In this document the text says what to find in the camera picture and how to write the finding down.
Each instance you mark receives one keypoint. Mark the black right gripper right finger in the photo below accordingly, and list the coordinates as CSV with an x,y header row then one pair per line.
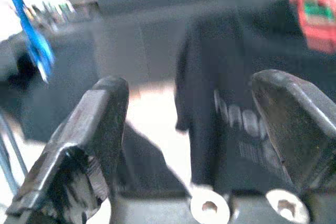
x,y
302,129

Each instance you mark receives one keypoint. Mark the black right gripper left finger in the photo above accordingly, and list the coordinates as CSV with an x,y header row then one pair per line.
x,y
99,119

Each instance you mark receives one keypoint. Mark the red laughing Buddha statue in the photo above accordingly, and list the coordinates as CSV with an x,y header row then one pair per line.
x,y
315,24

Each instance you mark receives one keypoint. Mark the silver clothes rack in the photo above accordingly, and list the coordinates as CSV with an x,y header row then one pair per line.
x,y
11,140

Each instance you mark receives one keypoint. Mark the black T-shirt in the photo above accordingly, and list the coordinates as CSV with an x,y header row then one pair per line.
x,y
204,77

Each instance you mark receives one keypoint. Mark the blue plastic hanger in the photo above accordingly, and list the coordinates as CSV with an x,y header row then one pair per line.
x,y
23,16

